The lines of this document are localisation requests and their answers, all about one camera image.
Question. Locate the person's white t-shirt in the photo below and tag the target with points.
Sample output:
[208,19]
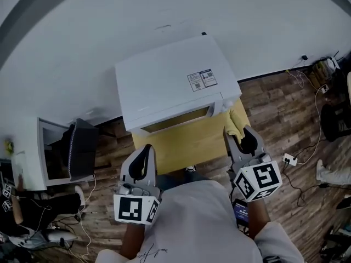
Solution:
[192,223]

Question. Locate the small white charger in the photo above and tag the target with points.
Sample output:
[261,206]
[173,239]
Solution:
[325,89]

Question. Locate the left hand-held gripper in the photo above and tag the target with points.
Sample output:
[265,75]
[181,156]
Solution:
[131,210]

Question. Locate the small light wooden table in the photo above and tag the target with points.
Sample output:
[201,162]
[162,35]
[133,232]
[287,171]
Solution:
[186,147]

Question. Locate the person's right forearm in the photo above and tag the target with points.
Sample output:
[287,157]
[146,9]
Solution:
[259,218]

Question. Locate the white microwave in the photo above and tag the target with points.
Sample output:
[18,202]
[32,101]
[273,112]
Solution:
[164,78]

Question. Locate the white router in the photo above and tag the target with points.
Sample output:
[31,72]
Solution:
[333,63]

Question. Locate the person's left forearm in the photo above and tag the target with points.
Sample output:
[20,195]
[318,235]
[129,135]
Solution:
[134,240]

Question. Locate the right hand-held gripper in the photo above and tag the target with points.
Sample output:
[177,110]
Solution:
[260,179]

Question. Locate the person's shoe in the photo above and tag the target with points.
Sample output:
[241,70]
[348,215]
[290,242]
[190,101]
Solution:
[191,169]

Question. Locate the yellow cloth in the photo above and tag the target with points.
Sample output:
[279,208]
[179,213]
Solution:
[235,122]

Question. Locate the white flat box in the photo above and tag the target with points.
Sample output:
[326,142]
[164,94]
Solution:
[20,168]

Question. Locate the person's dark trousers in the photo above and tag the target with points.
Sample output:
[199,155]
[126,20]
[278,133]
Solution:
[175,178]

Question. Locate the black jacket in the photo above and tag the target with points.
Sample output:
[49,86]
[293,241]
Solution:
[59,152]

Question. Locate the black screen device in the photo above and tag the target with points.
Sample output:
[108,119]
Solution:
[241,212]

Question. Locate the yellow green item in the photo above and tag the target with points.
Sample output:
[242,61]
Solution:
[8,146]

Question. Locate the white power strip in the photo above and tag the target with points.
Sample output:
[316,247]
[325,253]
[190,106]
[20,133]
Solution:
[289,159]

